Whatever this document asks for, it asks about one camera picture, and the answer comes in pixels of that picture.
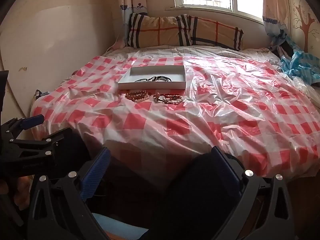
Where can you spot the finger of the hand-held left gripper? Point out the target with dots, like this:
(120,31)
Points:
(53,140)
(32,121)

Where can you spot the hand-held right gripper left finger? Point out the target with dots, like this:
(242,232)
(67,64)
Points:
(96,172)

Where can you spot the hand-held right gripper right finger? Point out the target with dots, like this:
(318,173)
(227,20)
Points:
(227,171)

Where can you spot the white shallow cardboard box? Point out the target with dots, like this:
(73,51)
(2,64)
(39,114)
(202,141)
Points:
(130,83)

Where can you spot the person's left hand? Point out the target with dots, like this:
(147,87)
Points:
(23,190)

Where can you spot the light blue cloth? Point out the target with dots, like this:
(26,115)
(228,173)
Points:
(117,226)

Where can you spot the red checked plastic sheet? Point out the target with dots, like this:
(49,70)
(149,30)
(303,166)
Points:
(225,110)

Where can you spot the clear plastic bag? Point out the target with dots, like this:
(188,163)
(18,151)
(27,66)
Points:
(303,85)

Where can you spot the white striped bed sheet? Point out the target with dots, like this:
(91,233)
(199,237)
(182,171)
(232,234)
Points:
(207,50)

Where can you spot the blue striped cloth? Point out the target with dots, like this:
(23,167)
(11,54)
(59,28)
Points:
(300,65)

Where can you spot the plaid tan pillow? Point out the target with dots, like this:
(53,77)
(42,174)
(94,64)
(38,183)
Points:
(152,31)
(215,33)

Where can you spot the pink patterned curtain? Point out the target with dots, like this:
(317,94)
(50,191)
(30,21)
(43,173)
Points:
(130,2)
(275,7)

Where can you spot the brown tree wall sticker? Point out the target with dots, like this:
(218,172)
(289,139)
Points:
(306,22)

